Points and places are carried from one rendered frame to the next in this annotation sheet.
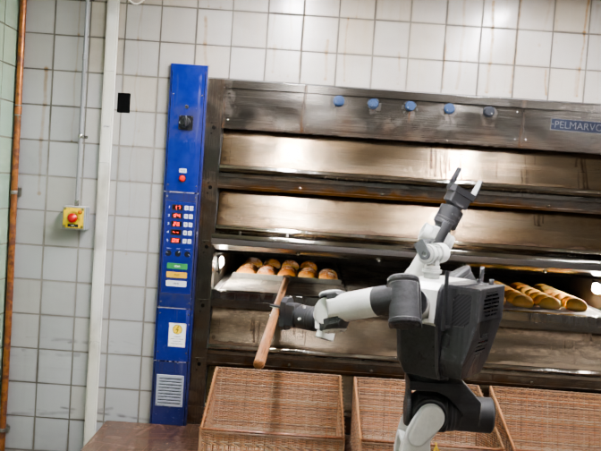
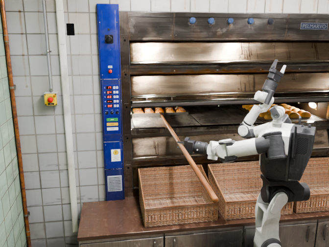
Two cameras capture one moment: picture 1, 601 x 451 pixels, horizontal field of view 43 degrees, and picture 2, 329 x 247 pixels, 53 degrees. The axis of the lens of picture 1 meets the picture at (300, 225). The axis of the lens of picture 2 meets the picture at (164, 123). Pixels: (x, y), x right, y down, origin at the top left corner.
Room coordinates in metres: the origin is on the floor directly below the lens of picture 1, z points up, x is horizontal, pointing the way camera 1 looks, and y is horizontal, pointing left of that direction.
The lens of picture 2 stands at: (0.65, 0.55, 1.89)
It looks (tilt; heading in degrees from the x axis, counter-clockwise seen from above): 14 degrees down; 350
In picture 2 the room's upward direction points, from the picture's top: straight up
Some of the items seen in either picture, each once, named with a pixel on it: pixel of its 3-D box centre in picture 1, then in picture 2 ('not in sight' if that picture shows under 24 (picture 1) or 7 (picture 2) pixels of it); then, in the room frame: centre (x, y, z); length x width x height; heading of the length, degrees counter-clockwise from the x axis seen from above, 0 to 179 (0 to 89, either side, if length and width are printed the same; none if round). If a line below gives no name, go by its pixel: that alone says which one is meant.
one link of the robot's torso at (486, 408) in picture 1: (448, 403); (285, 188); (2.41, -0.52, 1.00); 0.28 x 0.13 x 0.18; 89
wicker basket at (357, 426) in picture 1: (422, 428); (247, 187); (3.02, -0.55, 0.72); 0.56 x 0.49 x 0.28; 90
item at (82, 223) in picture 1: (75, 217); (51, 98); (3.26, 0.97, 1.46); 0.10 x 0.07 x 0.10; 89
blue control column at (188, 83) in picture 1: (205, 284); (112, 117); (4.22, 0.51, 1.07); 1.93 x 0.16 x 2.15; 179
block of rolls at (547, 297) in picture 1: (520, 293); (274, 109); (3.72, -1.11, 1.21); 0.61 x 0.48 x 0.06; 179
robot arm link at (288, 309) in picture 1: (296, 315); (193, 147); (2.73, -0.01, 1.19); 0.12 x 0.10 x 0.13; 54
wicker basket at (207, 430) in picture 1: (274, 417); (175, 193); (3.02, 0.05, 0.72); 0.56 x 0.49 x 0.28; 90
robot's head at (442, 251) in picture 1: (434, 257); (277, 114); (2.43, -0.44, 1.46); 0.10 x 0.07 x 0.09; 144
